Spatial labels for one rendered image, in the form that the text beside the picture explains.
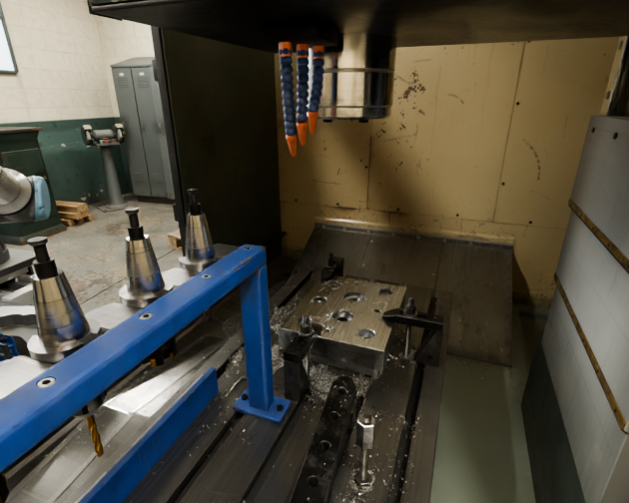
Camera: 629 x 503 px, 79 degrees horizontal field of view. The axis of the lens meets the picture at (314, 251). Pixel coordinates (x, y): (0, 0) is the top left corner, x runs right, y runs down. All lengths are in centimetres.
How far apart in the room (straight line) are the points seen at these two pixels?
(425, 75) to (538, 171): 57
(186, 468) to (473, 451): 72
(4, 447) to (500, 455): 103
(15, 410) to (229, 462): 40
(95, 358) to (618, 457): 62
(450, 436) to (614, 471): 55
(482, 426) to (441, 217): 90
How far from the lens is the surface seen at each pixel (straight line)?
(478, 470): 112
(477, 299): 159
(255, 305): 64
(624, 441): 65
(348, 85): 64
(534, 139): 171
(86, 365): 40
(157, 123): 577
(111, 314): 50
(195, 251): 58
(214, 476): 71
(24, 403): 39
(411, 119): 171
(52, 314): 44
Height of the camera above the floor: 145
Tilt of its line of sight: 22 degrees down
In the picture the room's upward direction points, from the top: straight up
